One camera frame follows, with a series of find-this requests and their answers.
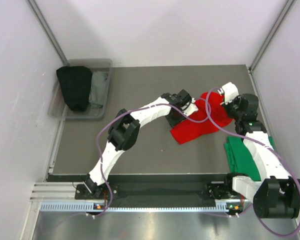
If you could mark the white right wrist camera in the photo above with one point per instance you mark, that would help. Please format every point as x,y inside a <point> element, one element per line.
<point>229,91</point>

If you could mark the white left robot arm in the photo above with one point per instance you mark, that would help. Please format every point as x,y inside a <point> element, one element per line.
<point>123,132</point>

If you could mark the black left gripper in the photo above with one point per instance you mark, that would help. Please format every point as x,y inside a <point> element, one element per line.
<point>173,123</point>

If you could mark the red t shirt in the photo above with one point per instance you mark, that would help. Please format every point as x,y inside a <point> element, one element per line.
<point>187,130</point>

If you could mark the aluminium corner post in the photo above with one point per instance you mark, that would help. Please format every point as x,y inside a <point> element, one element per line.
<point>283,13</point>
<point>47,30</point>

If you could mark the right aluminium corner post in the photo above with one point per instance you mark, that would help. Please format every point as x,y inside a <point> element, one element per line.
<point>283,13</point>

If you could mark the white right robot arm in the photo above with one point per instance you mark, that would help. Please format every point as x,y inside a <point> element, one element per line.
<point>276,195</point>

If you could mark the green folded t shirt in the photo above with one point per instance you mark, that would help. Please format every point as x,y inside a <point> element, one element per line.
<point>239,158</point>

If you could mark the grey t shirt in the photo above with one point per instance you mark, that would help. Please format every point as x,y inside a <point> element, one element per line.
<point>98,89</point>

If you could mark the aluminium frame rail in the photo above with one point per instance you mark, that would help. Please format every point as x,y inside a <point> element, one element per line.
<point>65,192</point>

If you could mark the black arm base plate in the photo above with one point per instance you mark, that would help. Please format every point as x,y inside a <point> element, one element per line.
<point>204,186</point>

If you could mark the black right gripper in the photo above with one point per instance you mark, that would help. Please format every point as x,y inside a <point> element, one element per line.
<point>226,106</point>

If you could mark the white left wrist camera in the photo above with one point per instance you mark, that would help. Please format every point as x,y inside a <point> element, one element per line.
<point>190,108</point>

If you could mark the left aluminium corner post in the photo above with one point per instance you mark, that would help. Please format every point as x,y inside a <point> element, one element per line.
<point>47,30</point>

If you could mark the black t shirt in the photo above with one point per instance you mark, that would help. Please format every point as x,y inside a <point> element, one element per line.
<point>75,85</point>

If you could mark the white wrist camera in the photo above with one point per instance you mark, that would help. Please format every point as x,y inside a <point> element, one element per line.
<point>190,108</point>
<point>229,91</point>

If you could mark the slotted grey cable duct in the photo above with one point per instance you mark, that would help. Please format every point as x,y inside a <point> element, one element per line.
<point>95,207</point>

